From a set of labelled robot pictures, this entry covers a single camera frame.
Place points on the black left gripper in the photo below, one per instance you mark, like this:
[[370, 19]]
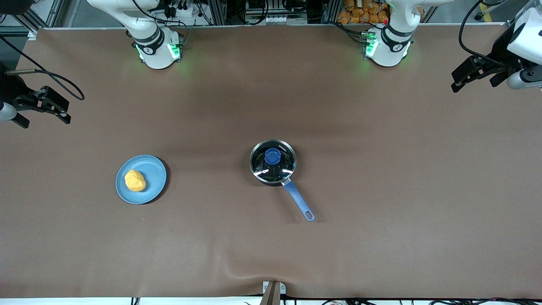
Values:
[[502, 56]]

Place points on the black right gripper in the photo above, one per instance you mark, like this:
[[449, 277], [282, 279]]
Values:
[[9, 88]]

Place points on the yellow potato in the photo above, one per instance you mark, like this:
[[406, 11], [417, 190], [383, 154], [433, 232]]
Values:
[[135, 181]]

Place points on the glass lid with blue knob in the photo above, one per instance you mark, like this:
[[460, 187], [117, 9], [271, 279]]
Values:
[[273, 156]]

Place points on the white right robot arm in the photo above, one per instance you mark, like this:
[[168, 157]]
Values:
[[154, 46]]

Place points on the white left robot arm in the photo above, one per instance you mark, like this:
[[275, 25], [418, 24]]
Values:
[[387, 46]]

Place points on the blue round plate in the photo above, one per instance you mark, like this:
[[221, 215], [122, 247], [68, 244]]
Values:
[[150, 167]]

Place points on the bag of orange items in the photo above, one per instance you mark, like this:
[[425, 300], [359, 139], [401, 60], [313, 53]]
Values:
[[364, 12]]

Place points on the power strip with black plugs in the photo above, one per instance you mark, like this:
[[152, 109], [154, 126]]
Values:
[[180, 8]]

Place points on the brown table mat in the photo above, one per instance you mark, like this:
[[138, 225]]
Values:
[[271, 84]]

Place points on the white power strip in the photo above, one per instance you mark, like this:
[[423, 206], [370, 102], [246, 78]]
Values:
[[275, 19]]

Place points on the metal table clamp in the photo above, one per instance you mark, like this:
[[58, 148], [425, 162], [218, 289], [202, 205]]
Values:
[[273, 294]]

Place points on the aluminium frame post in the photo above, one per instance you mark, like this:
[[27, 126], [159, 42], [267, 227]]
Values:
[[219, 12]]

